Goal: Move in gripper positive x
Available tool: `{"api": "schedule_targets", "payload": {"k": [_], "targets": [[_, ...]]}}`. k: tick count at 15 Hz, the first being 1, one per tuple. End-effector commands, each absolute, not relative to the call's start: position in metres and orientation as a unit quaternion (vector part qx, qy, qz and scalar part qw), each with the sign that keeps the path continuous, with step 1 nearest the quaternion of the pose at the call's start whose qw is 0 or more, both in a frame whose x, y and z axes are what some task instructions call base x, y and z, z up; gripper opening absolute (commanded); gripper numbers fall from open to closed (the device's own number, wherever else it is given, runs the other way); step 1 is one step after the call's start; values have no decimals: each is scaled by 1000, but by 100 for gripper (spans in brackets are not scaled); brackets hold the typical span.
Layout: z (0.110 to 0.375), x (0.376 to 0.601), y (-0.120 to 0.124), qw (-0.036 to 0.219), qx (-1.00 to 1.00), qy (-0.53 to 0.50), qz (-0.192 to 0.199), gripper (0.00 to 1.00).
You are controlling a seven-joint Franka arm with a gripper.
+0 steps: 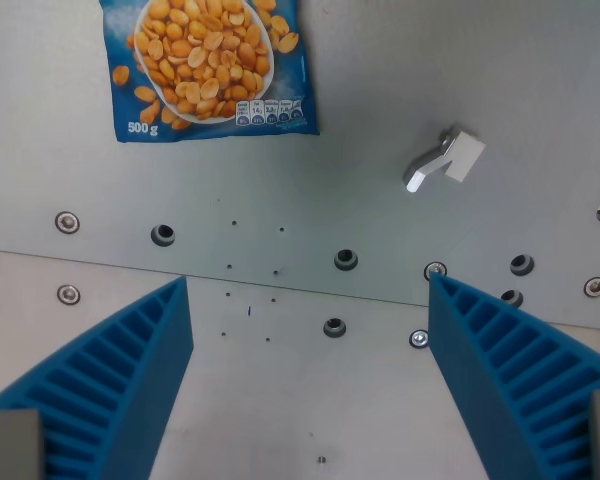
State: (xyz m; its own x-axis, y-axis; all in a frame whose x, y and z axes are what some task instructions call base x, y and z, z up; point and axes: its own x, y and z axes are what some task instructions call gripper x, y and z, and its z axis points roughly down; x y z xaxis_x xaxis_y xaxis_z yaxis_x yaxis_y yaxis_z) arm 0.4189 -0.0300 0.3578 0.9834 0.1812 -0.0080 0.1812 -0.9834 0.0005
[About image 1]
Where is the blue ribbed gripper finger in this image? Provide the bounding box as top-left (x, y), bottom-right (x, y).
top-left (427, 274), bottom-right (600, 480)
top-left (0, 275), bottom-right (195, 480)

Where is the blue peanut bag 500 g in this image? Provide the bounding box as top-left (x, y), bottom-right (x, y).
top-left (98, 0), bottom-right (321, 144)

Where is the small aluminium bracket block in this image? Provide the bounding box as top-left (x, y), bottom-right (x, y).
top-left (402, 124), bottom-right (487, 194)

